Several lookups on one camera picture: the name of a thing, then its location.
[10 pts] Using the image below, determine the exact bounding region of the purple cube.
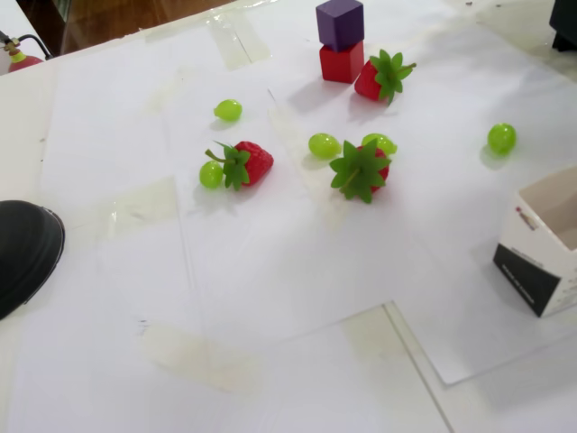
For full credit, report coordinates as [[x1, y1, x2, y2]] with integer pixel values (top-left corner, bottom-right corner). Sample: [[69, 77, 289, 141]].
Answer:
[[315, 0, 365, 54]]

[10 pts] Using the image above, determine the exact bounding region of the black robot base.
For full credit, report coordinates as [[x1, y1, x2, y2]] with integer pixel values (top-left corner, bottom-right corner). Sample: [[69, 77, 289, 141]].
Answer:
[[549, 0, 577, 52]]

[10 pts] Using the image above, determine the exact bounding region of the red cube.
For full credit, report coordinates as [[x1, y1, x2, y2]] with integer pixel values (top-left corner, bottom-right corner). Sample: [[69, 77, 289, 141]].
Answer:
[[319, 40, 365, 85]]

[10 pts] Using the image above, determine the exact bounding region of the strawberry with curled stem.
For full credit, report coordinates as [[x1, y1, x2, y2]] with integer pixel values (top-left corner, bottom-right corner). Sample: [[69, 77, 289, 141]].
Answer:
[[205, 140, 275, 191]]

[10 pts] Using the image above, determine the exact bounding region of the green grape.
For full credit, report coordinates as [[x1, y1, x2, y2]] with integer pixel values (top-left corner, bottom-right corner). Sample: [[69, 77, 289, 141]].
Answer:
[[487, 122, 518, 157], [361, 132, 399, 156], [213, 98, 244, 124], [198, 160, 225, 190], [307, 132, 343, 160]]

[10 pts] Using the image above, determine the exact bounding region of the strawberry with wide leaf crown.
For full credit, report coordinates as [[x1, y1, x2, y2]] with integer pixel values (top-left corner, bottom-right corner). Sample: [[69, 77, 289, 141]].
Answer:
[[328, 137, 392, 205]]

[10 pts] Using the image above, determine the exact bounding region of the strawberry with long stem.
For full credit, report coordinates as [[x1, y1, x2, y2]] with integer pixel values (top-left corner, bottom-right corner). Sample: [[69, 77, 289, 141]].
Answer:
[[353, 48, 418, 107]]

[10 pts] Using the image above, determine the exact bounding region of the white paper sheet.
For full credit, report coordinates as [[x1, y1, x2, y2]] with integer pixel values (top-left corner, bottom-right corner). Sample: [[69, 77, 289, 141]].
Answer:
[[267, 20, 577, 386]]

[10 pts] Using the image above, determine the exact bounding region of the open black white carton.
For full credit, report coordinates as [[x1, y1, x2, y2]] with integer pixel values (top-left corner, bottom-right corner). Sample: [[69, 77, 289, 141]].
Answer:
[[491, 164, 577, 319]]

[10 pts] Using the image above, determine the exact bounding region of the black round dome object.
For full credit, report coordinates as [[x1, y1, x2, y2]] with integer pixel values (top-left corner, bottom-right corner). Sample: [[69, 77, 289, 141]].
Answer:
[[0, 199, 67, 322]]

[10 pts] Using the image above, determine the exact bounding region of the red fire extinguisher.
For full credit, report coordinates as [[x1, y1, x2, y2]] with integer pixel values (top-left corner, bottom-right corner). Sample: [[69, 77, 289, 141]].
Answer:
[[0, 30, 54, 76]]

